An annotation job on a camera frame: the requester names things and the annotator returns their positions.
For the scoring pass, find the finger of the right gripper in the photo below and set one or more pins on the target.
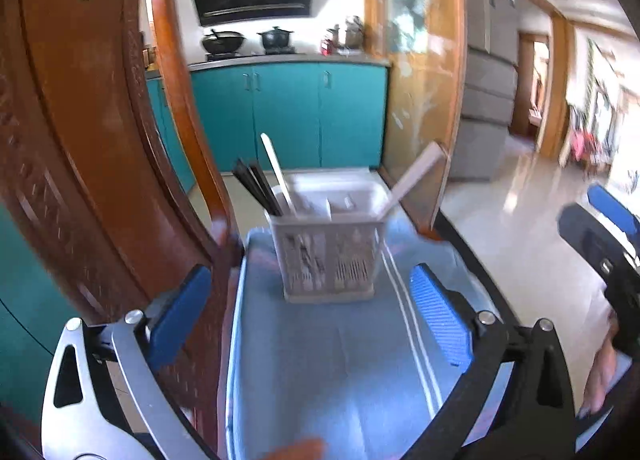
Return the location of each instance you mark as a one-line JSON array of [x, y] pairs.
[[599, 243], [614, 210]]

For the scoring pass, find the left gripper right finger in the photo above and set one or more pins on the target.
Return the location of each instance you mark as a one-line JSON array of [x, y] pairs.
[[512, 399]]

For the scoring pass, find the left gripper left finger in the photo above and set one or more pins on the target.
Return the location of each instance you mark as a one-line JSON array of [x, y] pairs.
[[103, 399]]

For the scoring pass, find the beige chopstick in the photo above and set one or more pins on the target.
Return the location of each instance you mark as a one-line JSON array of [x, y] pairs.
[[429, 157]]

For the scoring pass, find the beige plastic utensil basket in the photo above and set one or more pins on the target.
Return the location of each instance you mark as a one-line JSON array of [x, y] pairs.
[[328, 236]]

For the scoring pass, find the white chopstick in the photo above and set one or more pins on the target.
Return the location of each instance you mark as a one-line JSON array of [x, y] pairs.
[[275, 164]]

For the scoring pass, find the teal lower kitchen cabinets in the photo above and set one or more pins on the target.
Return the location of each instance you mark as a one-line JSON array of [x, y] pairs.
[[317, 113]]

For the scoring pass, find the person's right hand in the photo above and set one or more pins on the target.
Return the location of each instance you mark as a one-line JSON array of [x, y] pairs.
[[601, 373]]

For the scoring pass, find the grey multi-door refrigerator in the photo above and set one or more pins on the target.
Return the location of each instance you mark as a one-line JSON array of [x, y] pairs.
[[489, 88]]

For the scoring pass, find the blue striped cloth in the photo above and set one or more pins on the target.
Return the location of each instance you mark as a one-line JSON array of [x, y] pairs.
[[365, 377]]

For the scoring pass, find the carved wooden chair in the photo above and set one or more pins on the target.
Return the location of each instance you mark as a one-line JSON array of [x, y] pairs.
[[109, 196]]

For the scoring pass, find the stainless steel stockpot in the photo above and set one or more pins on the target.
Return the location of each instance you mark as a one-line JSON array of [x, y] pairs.
[[354, 34]]

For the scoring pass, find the red bottle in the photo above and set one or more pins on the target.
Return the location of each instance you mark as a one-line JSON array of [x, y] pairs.
[[327, 46]]

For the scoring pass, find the black cooking pot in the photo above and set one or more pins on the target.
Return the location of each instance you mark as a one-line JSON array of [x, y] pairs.
[[276, 39]]

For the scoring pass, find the black wok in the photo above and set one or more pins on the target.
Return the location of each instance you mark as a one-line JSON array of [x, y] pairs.
[[222, 42]]

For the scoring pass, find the glass sliding door wooden frame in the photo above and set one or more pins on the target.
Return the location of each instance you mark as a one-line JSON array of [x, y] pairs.
[[423, 43]]

